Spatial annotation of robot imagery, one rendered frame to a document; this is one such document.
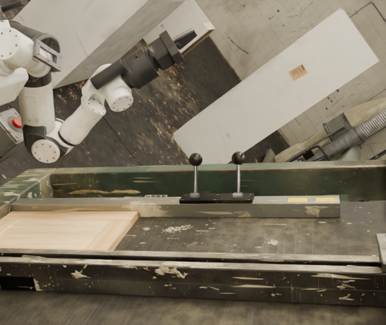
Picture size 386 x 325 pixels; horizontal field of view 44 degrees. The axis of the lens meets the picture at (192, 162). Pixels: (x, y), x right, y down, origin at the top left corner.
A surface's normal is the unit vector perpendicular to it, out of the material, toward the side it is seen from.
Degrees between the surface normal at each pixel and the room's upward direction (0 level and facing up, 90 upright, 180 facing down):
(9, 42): 79
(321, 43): 90
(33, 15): 90
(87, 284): 90
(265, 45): 90
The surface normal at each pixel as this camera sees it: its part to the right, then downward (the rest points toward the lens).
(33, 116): -0.01, 0.57
